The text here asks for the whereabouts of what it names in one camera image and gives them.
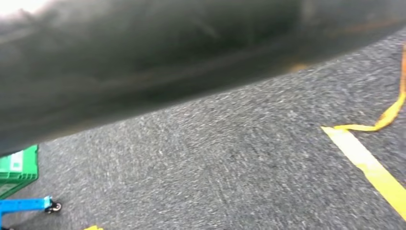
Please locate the blue metal shelf rack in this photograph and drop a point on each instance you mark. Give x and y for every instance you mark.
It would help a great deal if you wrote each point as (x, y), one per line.
(22, 204)

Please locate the yellow floor tape marking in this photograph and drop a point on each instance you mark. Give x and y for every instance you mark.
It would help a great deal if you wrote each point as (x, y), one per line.
(371, 165)

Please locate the peeling yellow floor tape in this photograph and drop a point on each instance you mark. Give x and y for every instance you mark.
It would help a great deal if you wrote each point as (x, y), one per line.
(391, 114)

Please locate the green plastic crate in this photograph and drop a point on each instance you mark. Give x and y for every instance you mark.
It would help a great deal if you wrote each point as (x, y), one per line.
(19, 165)

